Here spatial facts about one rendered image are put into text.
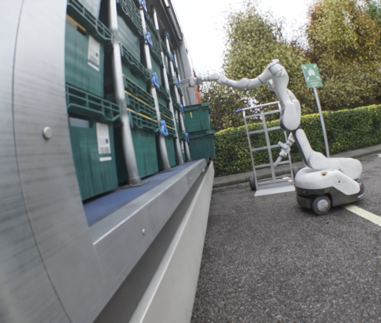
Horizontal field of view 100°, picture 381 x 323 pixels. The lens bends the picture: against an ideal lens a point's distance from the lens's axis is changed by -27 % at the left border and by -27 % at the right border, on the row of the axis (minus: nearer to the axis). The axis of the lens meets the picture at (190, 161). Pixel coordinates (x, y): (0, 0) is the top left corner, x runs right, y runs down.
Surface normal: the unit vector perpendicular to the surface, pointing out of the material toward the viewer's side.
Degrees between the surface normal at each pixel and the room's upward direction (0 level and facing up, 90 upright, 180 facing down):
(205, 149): 97
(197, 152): 90
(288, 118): 89
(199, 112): 93
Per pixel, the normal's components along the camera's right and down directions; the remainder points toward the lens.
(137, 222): 0.97, -0.18
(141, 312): -0.18, -0.98
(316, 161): -0.21, 0.07
